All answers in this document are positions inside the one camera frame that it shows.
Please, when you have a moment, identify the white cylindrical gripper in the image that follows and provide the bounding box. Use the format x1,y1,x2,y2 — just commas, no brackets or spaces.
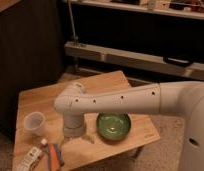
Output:
59,123,95,146

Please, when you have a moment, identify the clear plastic bottle white cap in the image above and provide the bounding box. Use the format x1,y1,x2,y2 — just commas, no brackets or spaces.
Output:
16,138,49,171

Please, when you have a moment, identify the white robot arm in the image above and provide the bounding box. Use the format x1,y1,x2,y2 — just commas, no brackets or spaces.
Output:
54,81,204,171

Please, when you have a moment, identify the metal stand pole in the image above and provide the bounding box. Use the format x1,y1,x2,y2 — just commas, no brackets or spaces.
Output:
67,0,78,46

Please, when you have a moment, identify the wooden table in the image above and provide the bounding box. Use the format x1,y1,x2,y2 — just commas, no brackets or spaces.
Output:
12,71,160,171

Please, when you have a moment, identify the green ceramic bowl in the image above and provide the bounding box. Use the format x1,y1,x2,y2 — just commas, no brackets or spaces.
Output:
96,113,131,141

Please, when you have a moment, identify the clear plastic cup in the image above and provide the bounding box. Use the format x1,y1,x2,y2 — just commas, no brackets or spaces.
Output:
23,112,45,136

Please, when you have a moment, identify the white shelf with clutter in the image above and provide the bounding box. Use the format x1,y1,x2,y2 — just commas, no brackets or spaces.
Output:
62,0,204,20

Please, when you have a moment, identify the long grey case black handle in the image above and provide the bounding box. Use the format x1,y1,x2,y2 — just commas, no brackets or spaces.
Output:
64,41,204,80

